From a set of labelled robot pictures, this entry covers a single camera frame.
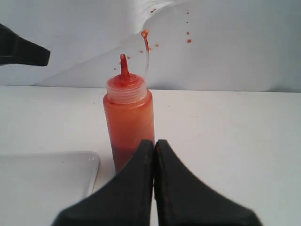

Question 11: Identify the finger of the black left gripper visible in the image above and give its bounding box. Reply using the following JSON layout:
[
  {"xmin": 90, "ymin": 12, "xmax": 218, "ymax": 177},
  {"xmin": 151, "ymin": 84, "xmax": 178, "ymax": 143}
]
[{"xmin": 0, "ymin": 24, "xmax": 50, "ymax": 66}]

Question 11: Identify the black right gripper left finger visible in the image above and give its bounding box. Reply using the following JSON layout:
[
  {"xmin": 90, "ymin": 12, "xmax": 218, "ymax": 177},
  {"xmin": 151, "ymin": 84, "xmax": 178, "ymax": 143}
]
[{"xmin": 53, "ymin": 140, "xmax": 154, "ymax": 226}]

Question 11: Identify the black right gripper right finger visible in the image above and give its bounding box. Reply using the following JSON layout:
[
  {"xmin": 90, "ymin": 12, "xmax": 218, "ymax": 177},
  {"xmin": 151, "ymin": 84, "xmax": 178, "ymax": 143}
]
[{"xmin": 154, "ymin": 140, "xmax": 262, "ymax": 226}]

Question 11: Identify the red sauce squeeze bottle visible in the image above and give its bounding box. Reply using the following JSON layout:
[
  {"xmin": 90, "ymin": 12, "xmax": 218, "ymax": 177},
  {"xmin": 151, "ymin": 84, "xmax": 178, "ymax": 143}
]
[{"xmin": 103, "ymin": 54, "xmax": 155, "ymax": 173}]

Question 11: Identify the white rectangular plastic tray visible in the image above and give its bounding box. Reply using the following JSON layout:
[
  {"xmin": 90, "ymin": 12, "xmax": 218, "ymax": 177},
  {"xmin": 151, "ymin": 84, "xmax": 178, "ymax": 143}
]
[{"xmin": 0, "ymin": 151, "xmax": 100, "ymax": 226}]

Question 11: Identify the white backdrop sheet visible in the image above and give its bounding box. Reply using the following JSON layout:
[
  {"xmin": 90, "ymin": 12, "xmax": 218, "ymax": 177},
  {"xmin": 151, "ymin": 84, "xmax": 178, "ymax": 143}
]
[{"xmin": 0, "ymin": 0, "xmax": 174, "ymax": 87}]

